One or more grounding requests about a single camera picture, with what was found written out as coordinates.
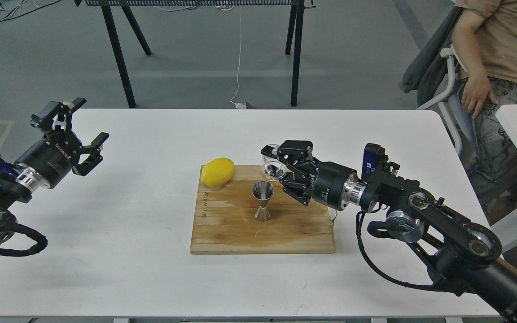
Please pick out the small clear glass cup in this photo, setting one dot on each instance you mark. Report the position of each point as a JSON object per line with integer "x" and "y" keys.
{"x": 273, "y": 169}

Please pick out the dark grey jacket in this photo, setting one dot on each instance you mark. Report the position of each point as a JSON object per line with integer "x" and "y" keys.
{"x": 426, "y": 72}

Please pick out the steel jigger measuring cup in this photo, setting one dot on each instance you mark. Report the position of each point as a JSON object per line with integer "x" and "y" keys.
{"x": 263, "y": 191}

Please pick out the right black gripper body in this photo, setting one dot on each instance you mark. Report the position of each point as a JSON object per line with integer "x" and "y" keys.
{"x": 332, "y": 184}

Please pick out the person in tan shirt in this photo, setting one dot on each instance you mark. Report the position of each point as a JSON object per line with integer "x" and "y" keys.
{"x": 485, "y": 39}

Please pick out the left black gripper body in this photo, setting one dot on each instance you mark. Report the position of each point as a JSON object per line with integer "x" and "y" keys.
{"x": 52, "y": 158}

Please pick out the white office chair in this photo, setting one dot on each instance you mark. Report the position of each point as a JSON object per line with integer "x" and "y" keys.
{"x": 456, "y": 118}

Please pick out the wooden cutting board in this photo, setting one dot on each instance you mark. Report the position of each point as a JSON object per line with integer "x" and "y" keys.
{"x": 224, "y": 221}

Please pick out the yellow lemon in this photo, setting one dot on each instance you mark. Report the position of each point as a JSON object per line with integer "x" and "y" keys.
{"x": 217, "y": 172}

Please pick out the black metal table frame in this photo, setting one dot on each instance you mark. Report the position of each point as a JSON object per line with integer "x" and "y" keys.
{"x": 154, "y": 26}

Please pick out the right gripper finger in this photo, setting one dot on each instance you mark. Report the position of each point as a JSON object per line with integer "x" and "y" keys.
{"x": 295, "y": 155}
{"x": 299, "y": 187}

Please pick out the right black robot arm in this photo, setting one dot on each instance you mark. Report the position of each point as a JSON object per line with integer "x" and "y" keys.
{"x": 460, "y": 256}

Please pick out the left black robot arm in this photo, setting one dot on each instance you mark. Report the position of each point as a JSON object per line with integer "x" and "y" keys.
{"x": 18, "y": 240}

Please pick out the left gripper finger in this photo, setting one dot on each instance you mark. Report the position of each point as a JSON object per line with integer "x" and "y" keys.
{"x": 55, "y": 120}
{"x": 94, "y": 155}

